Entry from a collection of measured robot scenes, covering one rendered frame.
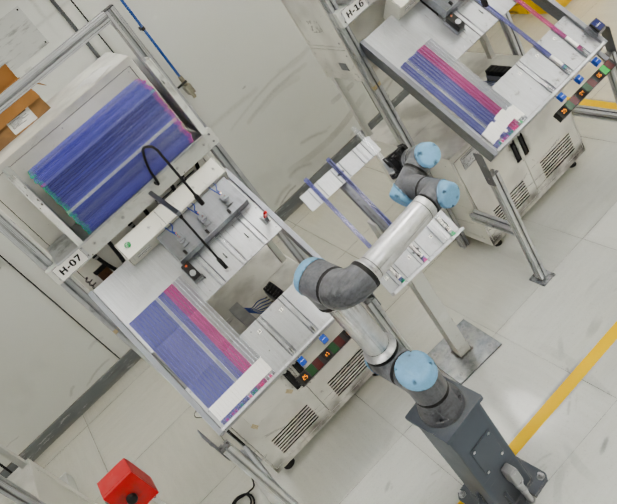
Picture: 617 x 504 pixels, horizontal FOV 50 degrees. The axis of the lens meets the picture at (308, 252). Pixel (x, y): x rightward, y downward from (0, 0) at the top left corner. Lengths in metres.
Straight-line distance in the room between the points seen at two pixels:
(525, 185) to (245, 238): 1.45
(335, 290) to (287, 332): 0.68
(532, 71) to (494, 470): 1.54
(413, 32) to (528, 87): 0.51
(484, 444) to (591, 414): 0.55
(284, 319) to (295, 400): 0.58
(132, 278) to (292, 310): 0.61
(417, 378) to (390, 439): 0.96
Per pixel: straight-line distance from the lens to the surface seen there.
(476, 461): 2.25
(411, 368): 1.98
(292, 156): 4.37
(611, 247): 3.13
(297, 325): 2.37
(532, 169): 3.30
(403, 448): 2.84
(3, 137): 2.65
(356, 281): 1.71
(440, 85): 2.72
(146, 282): 2.50
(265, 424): 2.85
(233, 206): 2.45
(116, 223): 2.44
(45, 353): 4.23
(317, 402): 2.93
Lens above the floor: 2.22
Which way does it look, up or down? 33 degrees down
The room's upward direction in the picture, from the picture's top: 37 degrees counter-clockwise
